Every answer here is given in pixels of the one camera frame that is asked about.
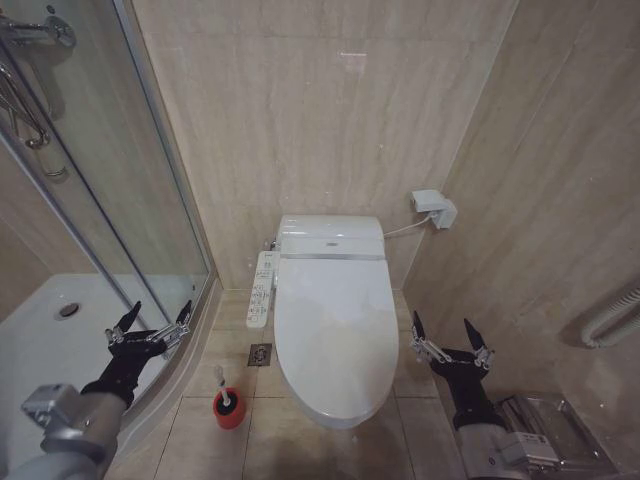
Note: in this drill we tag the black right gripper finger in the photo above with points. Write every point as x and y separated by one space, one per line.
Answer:
425 341
477 345

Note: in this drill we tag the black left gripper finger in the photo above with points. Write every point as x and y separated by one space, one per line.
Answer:
177 326
123 324

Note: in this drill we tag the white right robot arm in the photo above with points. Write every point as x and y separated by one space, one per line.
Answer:
505 452

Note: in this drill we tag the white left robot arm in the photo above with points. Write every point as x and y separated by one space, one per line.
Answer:
65 437

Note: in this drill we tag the white toilet brush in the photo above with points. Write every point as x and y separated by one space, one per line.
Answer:
223 382

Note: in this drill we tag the white toilet lid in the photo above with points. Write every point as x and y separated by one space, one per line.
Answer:
334 335

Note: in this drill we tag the red toilet brush holder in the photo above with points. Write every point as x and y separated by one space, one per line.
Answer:
229 407

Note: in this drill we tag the chrome toilet paper holder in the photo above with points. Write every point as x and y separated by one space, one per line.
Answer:
550 430

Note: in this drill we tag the white toilet body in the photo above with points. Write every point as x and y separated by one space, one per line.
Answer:
330 240

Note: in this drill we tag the round shower drain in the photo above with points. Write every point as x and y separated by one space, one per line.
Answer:
67 309

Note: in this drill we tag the white shower tray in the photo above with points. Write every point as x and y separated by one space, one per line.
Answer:
60 340

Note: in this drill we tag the square metal floor drain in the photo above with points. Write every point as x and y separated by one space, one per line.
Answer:
259 354

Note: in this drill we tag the white bidet control panel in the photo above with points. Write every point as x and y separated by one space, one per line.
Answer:
261 289

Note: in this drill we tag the chrome shower faucet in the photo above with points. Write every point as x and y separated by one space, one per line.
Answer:
35 65

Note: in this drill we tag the white wall power box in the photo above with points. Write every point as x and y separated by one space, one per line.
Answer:
434 204

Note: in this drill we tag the glass shower enclosure door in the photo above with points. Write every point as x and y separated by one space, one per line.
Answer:
100 165

